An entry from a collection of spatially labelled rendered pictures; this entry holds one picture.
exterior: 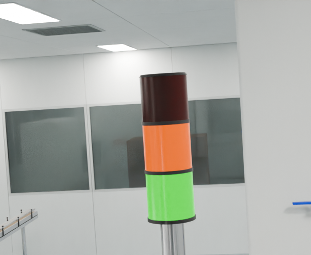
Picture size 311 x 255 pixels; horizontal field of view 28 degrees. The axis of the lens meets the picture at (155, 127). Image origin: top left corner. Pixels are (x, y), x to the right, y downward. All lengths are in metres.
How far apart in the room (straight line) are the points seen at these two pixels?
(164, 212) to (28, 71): 8.46
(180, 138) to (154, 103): 0.04
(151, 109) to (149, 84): 0.02
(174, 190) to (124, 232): 8.32
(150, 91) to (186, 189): 0.11
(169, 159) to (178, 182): 0.03
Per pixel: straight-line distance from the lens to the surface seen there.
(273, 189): 2.08
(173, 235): 0.66
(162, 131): 0.63
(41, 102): 9.02
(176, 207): 0.64
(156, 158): 0.64
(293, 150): 2.07
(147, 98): 0.64
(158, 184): 0.64
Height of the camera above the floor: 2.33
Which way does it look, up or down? 3 degrees down
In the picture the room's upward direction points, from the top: 4 degrees counter-clockwise
